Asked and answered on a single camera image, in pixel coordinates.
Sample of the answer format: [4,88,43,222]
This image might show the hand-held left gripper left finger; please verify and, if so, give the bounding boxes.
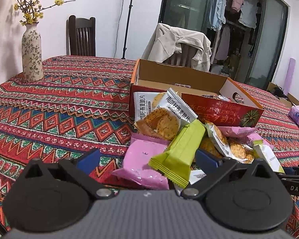
[23,149,116,200]

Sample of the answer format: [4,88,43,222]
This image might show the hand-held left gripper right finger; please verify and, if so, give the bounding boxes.
[181,149,277,200]

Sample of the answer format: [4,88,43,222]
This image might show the pink snack packet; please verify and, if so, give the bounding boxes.
[218,126,258,138]
[111,132,171,190]
[247,132,274,151]

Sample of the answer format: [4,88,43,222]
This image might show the orange cardboard box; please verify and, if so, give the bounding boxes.
[129,58,265,130]

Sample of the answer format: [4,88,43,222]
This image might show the brown cardboard box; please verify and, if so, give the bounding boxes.
[267,82,299,107]

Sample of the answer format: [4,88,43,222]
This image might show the purple rolled mat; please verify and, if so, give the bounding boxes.
[284,58,296,97]

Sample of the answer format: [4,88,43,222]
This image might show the dark wooden chair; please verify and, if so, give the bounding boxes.
[163,43,197,68]
[66,15,96,56]

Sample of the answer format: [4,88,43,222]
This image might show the lilac hanging garment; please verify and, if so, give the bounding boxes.
[215,25,231,60]

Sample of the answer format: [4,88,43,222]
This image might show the floral ceramic vase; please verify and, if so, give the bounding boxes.
[21,22,43,82]

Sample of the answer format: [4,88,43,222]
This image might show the beige jacket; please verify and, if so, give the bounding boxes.
[142,23,212,72]

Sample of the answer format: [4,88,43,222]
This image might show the white hanging top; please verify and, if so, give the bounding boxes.
[239,0,261,29]

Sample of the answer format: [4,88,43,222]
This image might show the light blue hanging shirt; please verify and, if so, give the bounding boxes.
[209,0,227,31]

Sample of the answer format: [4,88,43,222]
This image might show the dark framed glass door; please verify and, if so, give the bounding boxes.
[159,0,289,90]

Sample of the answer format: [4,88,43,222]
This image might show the black light stand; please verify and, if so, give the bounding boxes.
[121,0,137,60]

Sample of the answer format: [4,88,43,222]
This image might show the yellow flower branches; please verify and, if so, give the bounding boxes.
[5,0,76,26]

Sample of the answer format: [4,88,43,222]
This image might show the pink hanging garment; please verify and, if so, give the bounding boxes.
[230,0,245,13]

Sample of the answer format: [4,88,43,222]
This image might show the thin black cable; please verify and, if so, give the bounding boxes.
[113,0,126,59]

